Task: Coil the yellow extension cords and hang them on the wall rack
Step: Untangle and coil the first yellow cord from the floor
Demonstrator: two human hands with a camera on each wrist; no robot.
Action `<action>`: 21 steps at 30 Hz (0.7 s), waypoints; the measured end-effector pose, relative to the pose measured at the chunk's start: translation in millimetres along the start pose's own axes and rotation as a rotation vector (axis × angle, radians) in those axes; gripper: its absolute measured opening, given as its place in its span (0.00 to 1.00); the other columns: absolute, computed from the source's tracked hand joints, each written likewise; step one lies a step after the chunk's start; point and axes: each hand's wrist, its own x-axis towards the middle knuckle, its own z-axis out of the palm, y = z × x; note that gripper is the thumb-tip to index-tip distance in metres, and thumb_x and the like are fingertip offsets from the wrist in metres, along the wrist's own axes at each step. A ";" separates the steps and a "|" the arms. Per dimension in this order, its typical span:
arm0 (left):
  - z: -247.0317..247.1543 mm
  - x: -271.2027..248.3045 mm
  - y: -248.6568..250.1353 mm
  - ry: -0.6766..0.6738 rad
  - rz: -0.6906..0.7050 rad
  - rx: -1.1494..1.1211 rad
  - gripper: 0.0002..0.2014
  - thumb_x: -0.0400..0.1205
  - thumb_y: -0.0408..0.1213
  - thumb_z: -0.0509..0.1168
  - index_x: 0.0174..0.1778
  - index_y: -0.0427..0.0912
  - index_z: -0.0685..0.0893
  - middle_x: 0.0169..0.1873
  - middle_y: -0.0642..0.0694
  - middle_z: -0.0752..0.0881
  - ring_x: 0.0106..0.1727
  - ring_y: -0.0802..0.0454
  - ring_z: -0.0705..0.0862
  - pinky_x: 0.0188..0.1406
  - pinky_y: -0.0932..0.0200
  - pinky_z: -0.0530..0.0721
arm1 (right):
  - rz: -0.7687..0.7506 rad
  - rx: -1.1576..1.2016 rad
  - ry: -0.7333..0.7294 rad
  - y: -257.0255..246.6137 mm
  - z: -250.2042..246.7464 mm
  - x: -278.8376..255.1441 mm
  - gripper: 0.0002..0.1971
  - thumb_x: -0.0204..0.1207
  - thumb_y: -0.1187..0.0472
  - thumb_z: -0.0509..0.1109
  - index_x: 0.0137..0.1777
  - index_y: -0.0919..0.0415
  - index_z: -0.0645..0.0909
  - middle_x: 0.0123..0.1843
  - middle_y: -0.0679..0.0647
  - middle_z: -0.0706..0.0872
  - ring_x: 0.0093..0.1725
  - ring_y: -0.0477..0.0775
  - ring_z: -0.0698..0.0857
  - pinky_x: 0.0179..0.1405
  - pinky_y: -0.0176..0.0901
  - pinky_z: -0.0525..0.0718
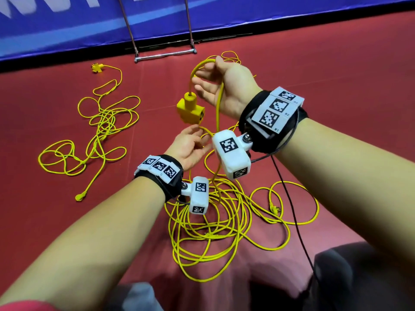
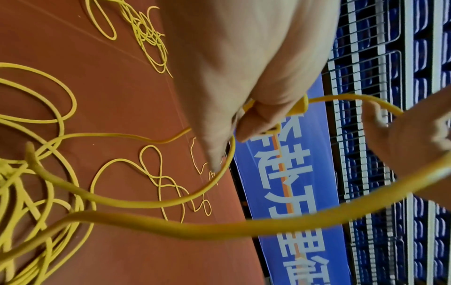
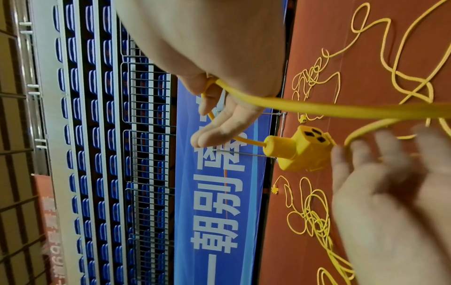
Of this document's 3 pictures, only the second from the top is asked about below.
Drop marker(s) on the person's left hand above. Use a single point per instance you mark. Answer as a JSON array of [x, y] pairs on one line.
[[247, 55]]

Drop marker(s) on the rows of blue seats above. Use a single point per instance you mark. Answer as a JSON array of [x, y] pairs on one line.
[[394, 50]]

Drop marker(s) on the blue banner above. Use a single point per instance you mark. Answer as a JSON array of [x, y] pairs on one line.
[[296, 183]]

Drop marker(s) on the person's right hand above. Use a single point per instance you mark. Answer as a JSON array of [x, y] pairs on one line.
[[416, 139]]

